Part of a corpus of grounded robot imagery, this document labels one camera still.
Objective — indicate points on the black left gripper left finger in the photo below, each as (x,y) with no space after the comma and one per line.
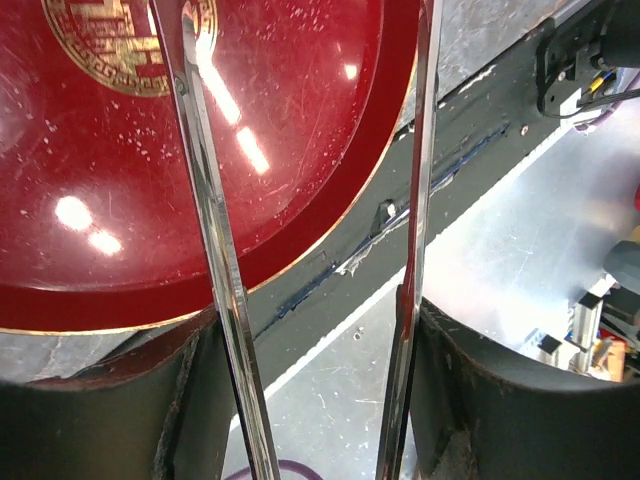
(159,411)

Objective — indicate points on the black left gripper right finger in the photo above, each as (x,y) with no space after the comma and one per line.
(480,410)

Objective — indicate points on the silver metal serving tongs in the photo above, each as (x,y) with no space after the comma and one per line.
(186,52)

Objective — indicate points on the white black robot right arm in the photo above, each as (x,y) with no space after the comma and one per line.
(598,40)

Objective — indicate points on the round red lacquer tray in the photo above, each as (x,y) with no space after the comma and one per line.
(40,53)

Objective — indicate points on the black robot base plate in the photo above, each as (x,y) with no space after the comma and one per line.
(302,97)

